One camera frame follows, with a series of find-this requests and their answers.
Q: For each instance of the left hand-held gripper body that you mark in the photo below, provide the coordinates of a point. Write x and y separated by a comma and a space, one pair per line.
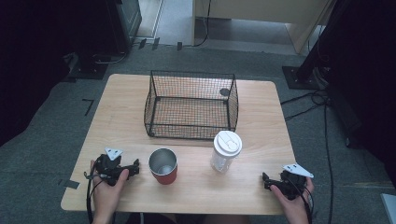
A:
107, 168

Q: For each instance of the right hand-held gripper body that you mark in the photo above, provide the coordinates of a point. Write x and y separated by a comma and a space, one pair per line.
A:
291, 186

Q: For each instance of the red metal cup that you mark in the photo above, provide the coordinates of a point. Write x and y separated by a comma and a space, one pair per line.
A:
166, 179

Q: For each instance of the white lidded cup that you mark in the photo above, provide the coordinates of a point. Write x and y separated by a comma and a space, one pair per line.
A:
227, 143

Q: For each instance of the person's right hand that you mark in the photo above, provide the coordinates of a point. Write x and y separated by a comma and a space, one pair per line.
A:
294, 208

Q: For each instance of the person's left hand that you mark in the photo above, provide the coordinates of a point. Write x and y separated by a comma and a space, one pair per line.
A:
106, 199

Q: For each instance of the grey tape piece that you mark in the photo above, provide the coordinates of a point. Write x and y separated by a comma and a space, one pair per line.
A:
72, 184

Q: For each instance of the black round disc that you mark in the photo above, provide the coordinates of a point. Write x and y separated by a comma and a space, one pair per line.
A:
224, 92

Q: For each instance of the white box corner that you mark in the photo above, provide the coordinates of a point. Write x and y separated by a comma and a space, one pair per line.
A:
389, 208

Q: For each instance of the black tape strip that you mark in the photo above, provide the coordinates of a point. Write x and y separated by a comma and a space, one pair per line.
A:
179, 46
142, 43

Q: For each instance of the black cabinet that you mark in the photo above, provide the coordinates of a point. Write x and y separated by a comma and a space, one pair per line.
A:
124, 21

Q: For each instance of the beige furniture panel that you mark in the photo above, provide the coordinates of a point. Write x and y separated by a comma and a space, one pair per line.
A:
264, 9

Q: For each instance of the black stand base plate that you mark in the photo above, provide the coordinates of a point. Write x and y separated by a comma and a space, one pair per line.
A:
299, 77
88, 70

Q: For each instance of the black stand post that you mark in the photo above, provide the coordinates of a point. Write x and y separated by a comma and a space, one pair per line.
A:
320, 37

